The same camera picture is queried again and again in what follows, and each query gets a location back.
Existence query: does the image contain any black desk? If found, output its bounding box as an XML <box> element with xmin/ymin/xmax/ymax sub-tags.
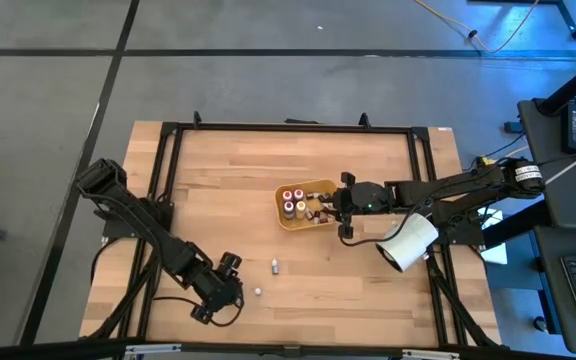
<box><xmin>516</xmin><ymin>97</ymin><xmax>576</xmax><ymax>357</ymax></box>

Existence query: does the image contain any black rig crossbar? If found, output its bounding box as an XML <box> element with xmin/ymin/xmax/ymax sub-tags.
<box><xmin>0</xmin><ymin>335</ymin><xmax>576</xmax><ymax>360</ymax></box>

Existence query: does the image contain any yellow extension cable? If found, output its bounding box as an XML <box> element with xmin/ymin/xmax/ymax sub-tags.
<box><xmin>412</xmin><ymin>0</ymin><xmax>542</xmax><ymax>55</ymax></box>

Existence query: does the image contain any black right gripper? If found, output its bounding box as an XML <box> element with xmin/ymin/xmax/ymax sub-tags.
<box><xmin>317</xmin><ymin>171</ymin><xmax>365</xmax><ymax>240</ymax></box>

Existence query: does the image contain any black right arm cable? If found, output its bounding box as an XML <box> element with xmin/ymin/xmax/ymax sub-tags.
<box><xmin>340</xmin><ymin>212</ymin><xmax>419</xmax><ymax>247</ymax></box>

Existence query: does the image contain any black aluminium table frame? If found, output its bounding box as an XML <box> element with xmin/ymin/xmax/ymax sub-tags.
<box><xmin>80</xmin><ymin>110</ymin><xmax>503</xmax><ymax>351</ymax></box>

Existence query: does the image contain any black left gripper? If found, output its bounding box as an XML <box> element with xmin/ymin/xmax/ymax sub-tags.
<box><xmin>186</xmin><ymin>251</ymin><xmax>246</xmax><ymax>325</ymax></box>

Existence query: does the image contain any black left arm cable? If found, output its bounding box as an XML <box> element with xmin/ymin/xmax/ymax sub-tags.
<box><xmin>152</xmin><ymin>295</ymin><xmax>245</xmax><ymax>329</ymax></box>

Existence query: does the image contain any yellow plastic bin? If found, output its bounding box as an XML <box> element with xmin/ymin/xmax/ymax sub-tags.
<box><xmin>273</xmin><ymin>178</ymin><xmax>343</xmax><ymax>233</ymax></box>

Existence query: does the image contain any white cylinder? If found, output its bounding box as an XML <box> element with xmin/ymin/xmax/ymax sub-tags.
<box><xmin>375</xmin><ymin>213</ymin><xmax>440</xmax><ymax>274</ymax></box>

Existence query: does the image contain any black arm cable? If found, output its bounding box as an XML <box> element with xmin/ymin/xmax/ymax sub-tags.
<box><xmin>340</xmin><ymin>212</ymin><xmax>419</xmax><ymax>247</ymax></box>
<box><xmin>152</xmin><ymin>295</ymin><xmax>245</xmax><ymax>329</ymax></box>

